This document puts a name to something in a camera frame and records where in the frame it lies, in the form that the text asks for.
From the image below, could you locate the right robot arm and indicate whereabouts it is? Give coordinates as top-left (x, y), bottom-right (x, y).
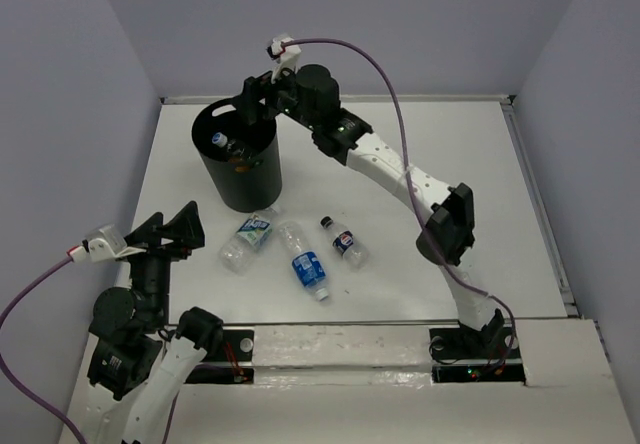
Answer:
top-left (232, 64), bottom-right (509, 366)

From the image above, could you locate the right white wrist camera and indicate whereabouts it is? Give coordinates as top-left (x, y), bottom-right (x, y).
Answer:
top-left (266, 34), bottom-right (301, 84)

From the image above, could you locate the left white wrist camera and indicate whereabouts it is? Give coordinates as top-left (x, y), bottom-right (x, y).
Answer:
top-left (67, 224), bottom-right (146, 263)

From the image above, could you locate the black cylindrical bin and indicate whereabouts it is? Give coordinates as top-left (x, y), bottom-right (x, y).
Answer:
top-left (191, 98), bottom-right (282, 213)

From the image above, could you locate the Pepsi label small bottle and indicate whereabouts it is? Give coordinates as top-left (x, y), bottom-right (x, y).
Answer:
top-left (320, 216), bottom-right (369, 269)

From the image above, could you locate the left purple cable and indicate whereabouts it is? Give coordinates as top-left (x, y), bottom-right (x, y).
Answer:
top-left (0, 253), bottom-right (91, 444)

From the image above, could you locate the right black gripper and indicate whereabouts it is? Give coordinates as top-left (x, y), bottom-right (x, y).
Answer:
top-left (228, 59), bottom-right (318, 132)

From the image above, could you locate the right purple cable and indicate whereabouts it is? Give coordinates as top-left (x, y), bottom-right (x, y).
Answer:
top-left (279, 36), bottom-right (516, 380)

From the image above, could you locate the clear label-free plastic bottle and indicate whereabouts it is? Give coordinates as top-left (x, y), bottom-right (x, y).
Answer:
top-left (227, 139), bottom-right (259, 161)

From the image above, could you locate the blue label water bottle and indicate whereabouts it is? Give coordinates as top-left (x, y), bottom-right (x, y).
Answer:
top-left (278, 221), bottom-right (329, 302)

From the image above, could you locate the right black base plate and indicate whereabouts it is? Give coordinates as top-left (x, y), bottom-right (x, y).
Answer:
top-left (428, 327), bottom-right (526, 384)

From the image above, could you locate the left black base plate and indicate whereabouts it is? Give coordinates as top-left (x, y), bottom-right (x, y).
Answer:
top-left (186, 328), bottom-right (255, 385)

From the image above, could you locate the aluminium table edge rail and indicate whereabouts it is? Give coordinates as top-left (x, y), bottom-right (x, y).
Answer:
top-left (160, 94), bottom-right (512, 105)

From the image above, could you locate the white green label bottle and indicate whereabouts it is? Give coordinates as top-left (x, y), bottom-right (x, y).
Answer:
top-left (218, 204), bottom-right (282, 274)

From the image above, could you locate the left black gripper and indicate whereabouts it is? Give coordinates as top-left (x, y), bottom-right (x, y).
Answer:
top-left (120, 197), bottom-right (207, 324)

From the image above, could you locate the purple cable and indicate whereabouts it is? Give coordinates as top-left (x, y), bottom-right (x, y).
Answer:
top-left (279, 36), bottom-right (516, 380)
top-left (0, 253), bottom-right (91, 444)

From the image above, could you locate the green plastic bottle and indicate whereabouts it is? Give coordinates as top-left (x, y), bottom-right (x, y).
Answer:
top-left (211, 132), bottom-right (230, 149)

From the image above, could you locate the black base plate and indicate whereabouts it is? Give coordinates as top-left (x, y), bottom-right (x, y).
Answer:
top-left (186, 328), bottom-right (255, 385)
top-left (428, 327), bottom-right (526, 384)

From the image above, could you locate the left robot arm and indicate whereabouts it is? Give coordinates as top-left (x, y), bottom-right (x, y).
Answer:
top-left (82, 201), bottom-right (223, 443)

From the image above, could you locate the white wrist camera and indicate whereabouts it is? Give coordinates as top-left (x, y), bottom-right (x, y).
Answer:
top-left (266, 34), bottom-right (301, 84)
top-left (67, 224), bottom-right (146, 263)

